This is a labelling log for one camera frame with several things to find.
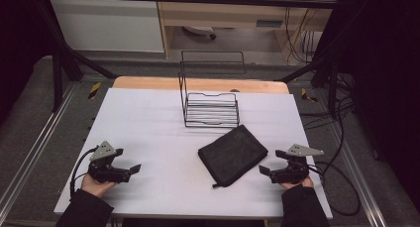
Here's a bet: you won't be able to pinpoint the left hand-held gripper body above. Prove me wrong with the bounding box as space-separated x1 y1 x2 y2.
87 140 132 184

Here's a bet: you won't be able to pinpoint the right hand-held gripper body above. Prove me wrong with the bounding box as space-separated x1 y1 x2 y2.
269 143 325 184

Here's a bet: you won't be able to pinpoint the black fabric pouch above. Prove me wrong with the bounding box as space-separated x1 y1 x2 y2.
197 124 269 189

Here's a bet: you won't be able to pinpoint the black wire rack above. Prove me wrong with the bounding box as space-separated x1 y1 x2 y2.
177 50 248 129

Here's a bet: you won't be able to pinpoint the person's right hand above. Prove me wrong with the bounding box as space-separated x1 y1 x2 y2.
279 175 315 191

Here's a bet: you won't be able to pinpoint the person's left hand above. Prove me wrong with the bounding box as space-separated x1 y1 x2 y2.
80 172 117 199

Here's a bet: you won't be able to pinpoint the white table board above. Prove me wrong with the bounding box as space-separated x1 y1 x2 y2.
53 87 334 220

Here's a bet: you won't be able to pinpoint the yellow black floor tape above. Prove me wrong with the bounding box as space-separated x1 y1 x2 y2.
87 81 102 100
300 87 319 103

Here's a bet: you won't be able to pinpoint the wooden table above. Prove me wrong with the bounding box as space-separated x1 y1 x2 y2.
112 75 291 95

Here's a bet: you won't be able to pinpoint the white cabinet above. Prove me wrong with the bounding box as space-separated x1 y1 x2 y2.
49 0 165 54

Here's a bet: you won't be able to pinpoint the dark curtain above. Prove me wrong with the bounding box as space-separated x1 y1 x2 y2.
0 0 55 126
338 0 420 206

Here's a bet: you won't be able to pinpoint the office chair base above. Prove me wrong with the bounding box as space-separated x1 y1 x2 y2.
181 25 218 42

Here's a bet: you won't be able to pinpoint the light wooden desk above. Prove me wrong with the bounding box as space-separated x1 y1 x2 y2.
155 0 335 60

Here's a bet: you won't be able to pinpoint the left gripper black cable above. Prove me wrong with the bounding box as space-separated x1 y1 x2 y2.
69 146 100 199

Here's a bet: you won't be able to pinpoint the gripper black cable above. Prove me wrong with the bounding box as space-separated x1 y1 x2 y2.
306 160 362 218
69 146 100 199

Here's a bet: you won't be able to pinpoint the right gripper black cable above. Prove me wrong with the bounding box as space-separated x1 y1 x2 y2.
306 160 362 218

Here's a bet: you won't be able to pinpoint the aluminium floor rail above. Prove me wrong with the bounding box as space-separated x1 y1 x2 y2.
0 82 79 215
329 120 388 227

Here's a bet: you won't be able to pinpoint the black floor cable bundle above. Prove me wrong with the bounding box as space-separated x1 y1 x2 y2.
298 73 357 133

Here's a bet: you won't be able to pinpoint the black frame strut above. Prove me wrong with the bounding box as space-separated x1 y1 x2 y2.
35 0 119 113
279 48 342 120

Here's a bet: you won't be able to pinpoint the hanging desk cables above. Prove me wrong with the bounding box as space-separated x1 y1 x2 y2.
283 6 319 64

